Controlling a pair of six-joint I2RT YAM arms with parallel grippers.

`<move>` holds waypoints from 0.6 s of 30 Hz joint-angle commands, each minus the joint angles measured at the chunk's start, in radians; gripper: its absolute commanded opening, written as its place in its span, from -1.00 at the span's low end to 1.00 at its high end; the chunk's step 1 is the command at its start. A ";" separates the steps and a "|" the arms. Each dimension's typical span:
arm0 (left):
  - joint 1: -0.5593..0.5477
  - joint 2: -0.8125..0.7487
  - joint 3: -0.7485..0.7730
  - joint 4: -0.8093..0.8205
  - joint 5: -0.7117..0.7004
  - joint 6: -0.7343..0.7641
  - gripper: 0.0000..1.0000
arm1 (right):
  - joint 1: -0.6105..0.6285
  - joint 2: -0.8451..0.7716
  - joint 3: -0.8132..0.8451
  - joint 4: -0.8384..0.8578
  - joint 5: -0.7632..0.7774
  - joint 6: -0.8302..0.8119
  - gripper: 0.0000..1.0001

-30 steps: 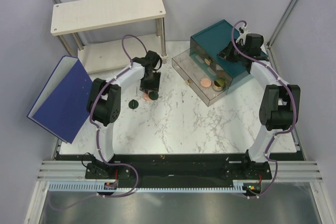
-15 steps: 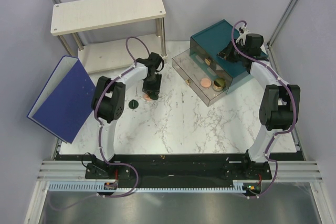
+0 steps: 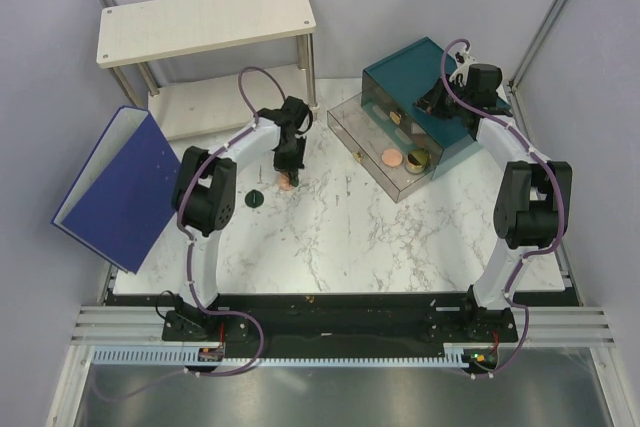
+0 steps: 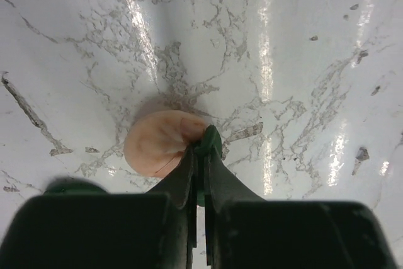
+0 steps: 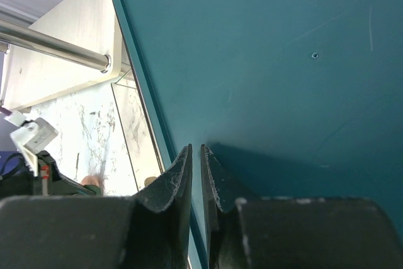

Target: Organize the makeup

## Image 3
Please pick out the dark green jar lid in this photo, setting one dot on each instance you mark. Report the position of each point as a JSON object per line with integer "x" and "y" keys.
{"x": 254, "y": 199}

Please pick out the aluminium front rail frame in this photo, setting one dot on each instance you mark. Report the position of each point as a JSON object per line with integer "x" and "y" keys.
{"x": 101, "y": 325}

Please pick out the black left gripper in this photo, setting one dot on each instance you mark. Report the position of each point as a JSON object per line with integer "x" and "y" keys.
{"x": 283, "y": 166}

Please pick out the teal drawer cabinet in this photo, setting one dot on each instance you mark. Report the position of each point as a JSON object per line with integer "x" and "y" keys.
{"x": 408, "y": 88}

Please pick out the light blue cable duct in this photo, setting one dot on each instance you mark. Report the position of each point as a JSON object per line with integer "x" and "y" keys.
{"x": 197, "y": 357}

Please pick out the smoked clear drawer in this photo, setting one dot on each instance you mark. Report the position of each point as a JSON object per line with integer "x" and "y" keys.
{"x": 396, "y": 122}
{"x": 366, "y": 141}

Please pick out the pink makeup sponge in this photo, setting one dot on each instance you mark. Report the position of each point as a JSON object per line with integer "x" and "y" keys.
{"x": 283, "y": 183}
{"x": 392, "y": 158}

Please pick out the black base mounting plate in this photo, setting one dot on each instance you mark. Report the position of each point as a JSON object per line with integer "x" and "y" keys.
{"x": 363, "y": 325}

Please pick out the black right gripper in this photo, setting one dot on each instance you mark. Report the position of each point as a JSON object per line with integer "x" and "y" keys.
{"x": 431, "y": 100}

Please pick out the white two-tier shelf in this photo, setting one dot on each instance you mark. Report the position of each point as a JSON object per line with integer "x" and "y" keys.
{"x": 137, "y": 33}

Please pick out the blue ring binder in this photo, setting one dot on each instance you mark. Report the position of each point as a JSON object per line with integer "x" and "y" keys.
{"x": 120, "y": 202}

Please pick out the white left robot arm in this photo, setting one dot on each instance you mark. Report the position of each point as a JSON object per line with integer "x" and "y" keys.
{"x": 204, "y": 199}

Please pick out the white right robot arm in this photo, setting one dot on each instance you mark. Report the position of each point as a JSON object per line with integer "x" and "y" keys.
{"x": 531, "y": 210}

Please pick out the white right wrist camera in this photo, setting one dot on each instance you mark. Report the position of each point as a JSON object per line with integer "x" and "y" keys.
{"x": 464, "y": 60}

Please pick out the gold cosmetic jar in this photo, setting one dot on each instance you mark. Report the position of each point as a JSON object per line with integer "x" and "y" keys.
{"x": 417, "y": 160}

